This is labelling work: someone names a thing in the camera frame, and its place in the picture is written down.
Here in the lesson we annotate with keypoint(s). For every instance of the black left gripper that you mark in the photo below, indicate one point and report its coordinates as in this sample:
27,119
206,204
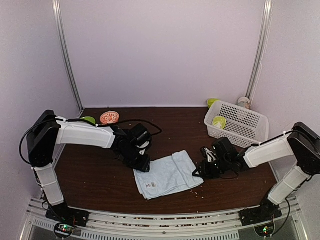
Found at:
142,166

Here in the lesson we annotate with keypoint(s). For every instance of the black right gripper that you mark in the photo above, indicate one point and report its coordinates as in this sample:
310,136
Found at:
205,171

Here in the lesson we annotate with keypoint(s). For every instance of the light blue towel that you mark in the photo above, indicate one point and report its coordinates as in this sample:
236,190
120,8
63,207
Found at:
168,175

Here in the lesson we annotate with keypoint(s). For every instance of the green white patterned towel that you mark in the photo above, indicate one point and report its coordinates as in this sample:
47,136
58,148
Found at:
219,122

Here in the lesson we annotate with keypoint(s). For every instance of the white perforated plastic basket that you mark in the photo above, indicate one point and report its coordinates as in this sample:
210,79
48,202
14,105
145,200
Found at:
243,128

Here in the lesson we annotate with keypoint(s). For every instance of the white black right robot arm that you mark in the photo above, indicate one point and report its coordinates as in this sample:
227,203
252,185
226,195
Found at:
301,143

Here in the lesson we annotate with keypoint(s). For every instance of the red white patterned bowl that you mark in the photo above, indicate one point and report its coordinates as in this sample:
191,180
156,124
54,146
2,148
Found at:
109,117

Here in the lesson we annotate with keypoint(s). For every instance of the green plate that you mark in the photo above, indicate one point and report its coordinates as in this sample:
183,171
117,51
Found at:
89,119

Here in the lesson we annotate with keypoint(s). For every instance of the green bowl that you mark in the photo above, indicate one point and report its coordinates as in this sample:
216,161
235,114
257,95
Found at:
211,101

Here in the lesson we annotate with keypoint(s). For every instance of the beige cup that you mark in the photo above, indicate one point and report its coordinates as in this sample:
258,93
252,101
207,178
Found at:
244,102

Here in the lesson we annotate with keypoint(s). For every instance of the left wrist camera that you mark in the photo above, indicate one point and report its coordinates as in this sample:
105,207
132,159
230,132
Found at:
140,138

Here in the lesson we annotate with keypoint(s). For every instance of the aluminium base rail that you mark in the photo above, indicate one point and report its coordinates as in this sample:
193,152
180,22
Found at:
217,225

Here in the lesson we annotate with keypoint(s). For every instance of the left aluminium frame post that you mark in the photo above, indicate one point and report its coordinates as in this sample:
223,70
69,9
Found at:
65,53

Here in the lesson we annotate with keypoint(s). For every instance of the aluminium frame post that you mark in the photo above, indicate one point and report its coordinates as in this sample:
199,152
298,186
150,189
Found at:
260,51
65,53

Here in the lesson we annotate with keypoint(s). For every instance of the right aluminium frame post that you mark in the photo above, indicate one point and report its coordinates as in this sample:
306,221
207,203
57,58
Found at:
260,51

